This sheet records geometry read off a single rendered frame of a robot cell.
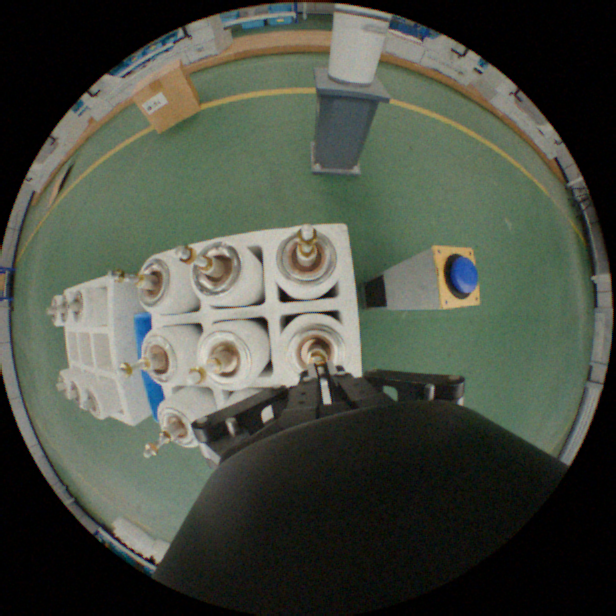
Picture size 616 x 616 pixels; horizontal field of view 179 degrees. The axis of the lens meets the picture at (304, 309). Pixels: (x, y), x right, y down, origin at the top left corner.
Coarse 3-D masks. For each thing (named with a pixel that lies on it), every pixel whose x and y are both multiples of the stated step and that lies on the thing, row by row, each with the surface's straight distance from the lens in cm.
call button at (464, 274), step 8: (456, 264) 23; (464, 264) 24; (472, 264) 25; (456, 272) 23; (464, 272) 24; (472, 272) 25; (456, 280) 23; (464, 280) 24; (472, 280) 25; (464, 288) 23; (472, 288) 24
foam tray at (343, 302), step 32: (256, 256) 40; (352, 288) 32; (160, 320) 42; (192, 320) 37; (224, 320) 39; (288, 320) 42; (352, 320) 32; (352, 352) 33; (256, 384) 34; (288, 384) 33
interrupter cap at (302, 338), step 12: (312, 324) 24; (324, 324) 24; (300, 336) 24; (312, 336) 24; (324, 336) 24; (336, 336) 24; (288, 348) 24; (300, 348) 24; (324, 348) 24; (336, 348) 24; (288, 360) 24; (300, 360) 24; (336, 360) 25
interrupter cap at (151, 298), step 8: (144, 264) 35; (152, 264) 34; (160, 264) 33; (144, 272) 35; (152, 272) 34; (160, 272) 32; (168, 272) 31; (160, 280) 32; (168, 280) 31; (160, 288) 32; (168, 288) 31; (144, 296) 34; (152, 296) 33; (160, 296) 32; (144, 304) 34; (152, 304) 33
